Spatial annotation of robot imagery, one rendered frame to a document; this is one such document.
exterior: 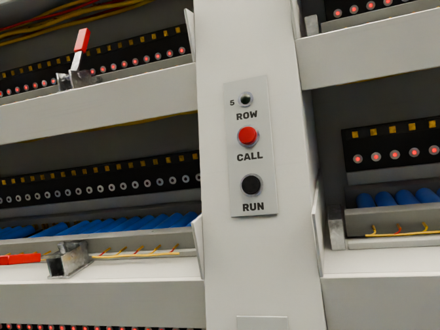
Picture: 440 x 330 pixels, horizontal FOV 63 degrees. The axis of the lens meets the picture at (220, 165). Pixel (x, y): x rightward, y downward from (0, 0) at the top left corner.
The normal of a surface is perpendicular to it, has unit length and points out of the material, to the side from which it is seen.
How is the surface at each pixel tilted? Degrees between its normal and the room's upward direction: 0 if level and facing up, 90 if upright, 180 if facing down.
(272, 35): 90
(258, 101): 90
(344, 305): 111
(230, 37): 90
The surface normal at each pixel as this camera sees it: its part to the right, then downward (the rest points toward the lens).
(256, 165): -0.32, -0.19
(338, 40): -0.29, 0.17
